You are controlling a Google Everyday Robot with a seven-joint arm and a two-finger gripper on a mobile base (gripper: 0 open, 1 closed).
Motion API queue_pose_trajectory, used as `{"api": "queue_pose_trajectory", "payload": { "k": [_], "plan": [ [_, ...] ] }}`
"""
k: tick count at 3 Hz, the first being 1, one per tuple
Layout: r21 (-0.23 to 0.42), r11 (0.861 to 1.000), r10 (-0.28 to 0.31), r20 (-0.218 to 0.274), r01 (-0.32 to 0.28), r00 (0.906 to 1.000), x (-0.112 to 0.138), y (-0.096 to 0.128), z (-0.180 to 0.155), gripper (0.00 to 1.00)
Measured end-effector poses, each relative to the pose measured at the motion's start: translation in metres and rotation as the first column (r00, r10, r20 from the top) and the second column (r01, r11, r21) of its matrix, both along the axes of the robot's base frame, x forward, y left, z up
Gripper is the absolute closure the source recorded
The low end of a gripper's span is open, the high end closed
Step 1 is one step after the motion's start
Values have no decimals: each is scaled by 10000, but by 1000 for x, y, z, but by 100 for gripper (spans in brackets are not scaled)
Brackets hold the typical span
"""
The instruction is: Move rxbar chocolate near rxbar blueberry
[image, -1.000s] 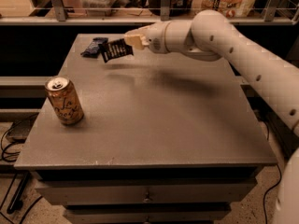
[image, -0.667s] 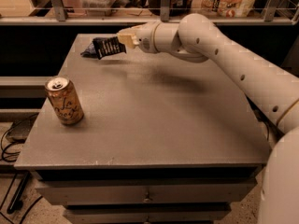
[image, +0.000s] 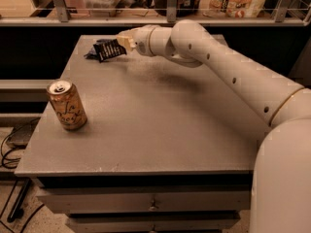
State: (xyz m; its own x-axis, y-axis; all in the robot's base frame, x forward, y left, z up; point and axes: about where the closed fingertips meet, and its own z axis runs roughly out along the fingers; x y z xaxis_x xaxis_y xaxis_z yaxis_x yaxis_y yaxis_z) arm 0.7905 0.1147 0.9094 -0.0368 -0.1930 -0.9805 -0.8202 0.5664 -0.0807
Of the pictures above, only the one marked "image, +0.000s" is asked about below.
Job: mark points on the metal shelf rail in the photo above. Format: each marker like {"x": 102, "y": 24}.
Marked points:
{"x": 138, "y": 12}

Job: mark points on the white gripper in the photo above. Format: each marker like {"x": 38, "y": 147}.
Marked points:
{"x": 141, "y": 40}

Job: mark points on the gold LaCroix soda can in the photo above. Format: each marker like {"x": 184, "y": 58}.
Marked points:
{"x": 67, "y": 104}

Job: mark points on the clear plastic container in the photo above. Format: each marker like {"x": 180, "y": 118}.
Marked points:
{"x": 102, "y": 8}

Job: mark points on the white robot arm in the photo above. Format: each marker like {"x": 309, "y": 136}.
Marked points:
{"x": 281, "y": 191}

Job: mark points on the black power adapter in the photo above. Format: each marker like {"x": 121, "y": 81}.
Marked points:
{"x": 20, "y": 136}

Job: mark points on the dark blue rxbar blueberry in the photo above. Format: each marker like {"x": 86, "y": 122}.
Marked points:
{"x": 93, "y": 53}

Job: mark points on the printed snack bag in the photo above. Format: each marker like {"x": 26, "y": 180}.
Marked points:
{"x": 234, "y": 8}

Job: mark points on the black rxbar chocolate bar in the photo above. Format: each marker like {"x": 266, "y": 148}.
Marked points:
{"x": 106, "y": 49}

